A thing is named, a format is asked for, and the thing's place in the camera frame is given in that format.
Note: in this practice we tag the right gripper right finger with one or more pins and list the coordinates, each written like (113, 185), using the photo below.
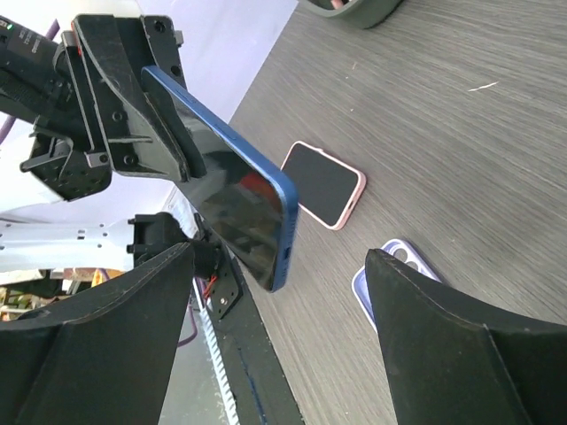
(451, 358)

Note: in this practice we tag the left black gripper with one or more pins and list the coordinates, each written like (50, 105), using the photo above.
(136, 121)

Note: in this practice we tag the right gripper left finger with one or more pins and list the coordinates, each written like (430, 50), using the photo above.
(103, 356)

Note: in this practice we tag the blue phone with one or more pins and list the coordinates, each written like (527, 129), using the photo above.
(245, 198)

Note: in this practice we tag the pink phone case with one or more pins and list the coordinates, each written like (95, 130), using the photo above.
(323, 183)

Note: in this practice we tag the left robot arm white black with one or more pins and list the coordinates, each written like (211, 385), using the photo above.
(94, 114)

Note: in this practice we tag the dark green tray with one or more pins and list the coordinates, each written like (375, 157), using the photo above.
(362, 14)

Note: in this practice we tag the white slotted cable duct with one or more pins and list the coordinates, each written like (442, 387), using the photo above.
(229, 404)

